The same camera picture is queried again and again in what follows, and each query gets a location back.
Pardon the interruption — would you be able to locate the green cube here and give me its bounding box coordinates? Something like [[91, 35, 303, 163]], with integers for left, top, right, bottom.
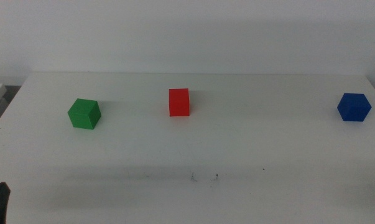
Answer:
[[67, 98, 102, 130]]

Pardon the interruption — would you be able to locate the red cube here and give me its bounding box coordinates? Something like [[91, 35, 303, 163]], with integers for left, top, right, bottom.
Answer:
[[169, 88, 190, 118]]

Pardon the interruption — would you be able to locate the blue cube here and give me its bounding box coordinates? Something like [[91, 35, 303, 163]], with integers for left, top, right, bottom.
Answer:
[[336, 93, 373, 122]]

